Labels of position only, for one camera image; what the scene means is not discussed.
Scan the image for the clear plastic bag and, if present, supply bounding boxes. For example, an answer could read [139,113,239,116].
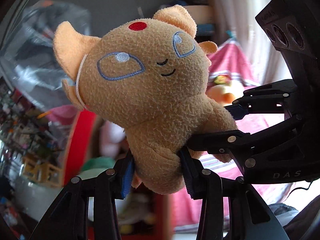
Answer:
[1,0,91,112]

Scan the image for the pink striped table cloth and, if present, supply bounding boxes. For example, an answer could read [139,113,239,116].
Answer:
[62,38,298,232]

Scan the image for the yellow chick plush toy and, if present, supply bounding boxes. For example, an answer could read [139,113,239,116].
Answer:
[206,75,244,106]

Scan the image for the blue shelf board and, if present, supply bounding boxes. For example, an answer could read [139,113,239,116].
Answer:
[196,23,215,36]

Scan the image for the cardboard box on shelf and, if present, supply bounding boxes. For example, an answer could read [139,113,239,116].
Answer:
[184,5,214,25]

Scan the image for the red gift box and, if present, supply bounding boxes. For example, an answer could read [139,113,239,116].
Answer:
[63,111,173,239]

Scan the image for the orange cat plush toy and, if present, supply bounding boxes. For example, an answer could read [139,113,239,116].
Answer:
[53,5,237,194]

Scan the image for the beige floral curtain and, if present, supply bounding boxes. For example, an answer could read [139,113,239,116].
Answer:
[208,0,291,84]

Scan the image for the wooden stool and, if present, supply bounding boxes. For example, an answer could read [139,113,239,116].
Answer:
[22,155,62,188]

